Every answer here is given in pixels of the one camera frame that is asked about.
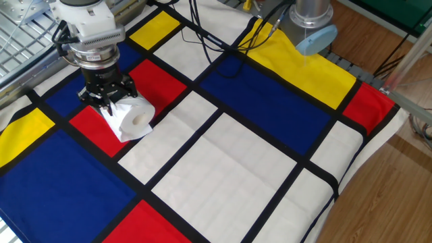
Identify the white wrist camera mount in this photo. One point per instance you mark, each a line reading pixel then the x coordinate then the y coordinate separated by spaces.
pixel 87 20

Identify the aluminium frame post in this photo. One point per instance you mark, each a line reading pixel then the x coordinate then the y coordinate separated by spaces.
pixel 405 64

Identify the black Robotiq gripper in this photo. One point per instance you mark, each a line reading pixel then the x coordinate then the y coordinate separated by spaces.
pixel 104 82

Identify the white toilet paper roll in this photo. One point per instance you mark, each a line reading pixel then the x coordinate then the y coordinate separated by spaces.
pixel 135 118

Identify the silver UR5 robot arm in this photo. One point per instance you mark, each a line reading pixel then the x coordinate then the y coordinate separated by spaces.
pixel 308 17

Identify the silver perforated metal plate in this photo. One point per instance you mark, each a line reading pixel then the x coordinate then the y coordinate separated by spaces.
pixel 20 10

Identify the yellow clip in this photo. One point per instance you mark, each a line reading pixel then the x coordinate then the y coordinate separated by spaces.
pixel 248 4

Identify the Mondrian pattern colour-block tablecloth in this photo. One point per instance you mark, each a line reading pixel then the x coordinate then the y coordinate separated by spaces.
pixel 236 152

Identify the aluminium frame beam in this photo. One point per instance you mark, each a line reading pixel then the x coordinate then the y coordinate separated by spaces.
pixel 411 108

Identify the grey vented wrist camera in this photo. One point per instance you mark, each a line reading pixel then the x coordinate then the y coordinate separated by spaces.
pixel 101 37

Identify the aluminium side rack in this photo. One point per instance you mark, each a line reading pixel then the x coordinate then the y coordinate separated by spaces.
pixel 27 67

